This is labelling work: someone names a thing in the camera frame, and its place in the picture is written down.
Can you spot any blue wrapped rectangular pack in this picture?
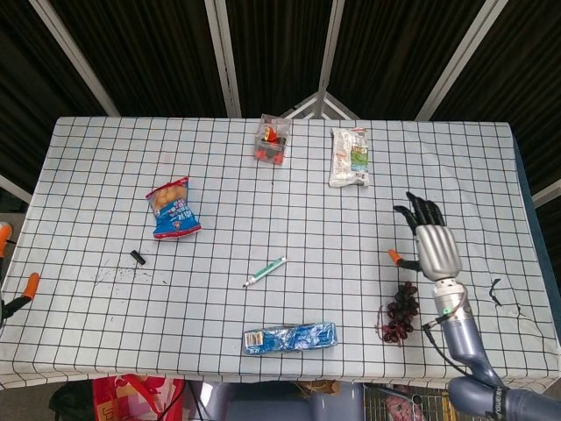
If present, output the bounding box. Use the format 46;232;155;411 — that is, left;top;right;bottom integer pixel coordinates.
243;322;338;356

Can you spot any brown crumpled paper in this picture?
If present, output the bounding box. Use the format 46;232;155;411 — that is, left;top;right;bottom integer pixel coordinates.
297;381;341;394

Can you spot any white snack packet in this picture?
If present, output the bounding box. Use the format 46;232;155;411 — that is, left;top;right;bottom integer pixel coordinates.
329;126;371;189

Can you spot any clear box with red toy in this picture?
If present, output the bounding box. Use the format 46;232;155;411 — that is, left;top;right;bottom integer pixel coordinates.
253;113;293;168

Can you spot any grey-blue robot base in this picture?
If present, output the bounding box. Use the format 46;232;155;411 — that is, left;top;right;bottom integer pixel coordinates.
188;380;365;421

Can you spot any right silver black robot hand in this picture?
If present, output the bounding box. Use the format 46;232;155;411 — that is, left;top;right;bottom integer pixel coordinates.
387;191;464;282

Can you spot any black bag on floor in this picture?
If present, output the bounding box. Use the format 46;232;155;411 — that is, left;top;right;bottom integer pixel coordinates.
48;383;96;421

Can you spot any white frame post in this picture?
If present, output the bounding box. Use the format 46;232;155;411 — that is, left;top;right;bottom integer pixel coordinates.
29;0;122;118
415;0;509;120
316;0;347;96
204;0;242;118

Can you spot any blue red snack bag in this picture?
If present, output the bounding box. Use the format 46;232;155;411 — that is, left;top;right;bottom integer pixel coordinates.
146;176;203;240

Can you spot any dark purple grape bunch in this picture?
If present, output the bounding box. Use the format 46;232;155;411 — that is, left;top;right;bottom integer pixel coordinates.
375;282;421;347

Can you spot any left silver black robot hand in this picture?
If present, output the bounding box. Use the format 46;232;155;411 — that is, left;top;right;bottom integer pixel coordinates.
0;221;40;328

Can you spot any white black checkered tablecloth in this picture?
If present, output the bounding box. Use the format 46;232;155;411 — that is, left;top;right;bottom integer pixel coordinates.
0;116;561;391

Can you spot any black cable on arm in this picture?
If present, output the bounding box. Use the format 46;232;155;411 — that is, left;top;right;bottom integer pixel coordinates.
421;322;472;379

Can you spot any white triangular frame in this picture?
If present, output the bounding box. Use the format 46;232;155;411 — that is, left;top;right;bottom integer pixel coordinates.
284;91;359;119

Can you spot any white green marker body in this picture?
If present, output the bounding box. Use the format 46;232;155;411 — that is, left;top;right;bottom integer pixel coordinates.
243;256;288;289

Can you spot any red shopping bag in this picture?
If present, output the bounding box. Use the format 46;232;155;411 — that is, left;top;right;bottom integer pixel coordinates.
91;375;185;421

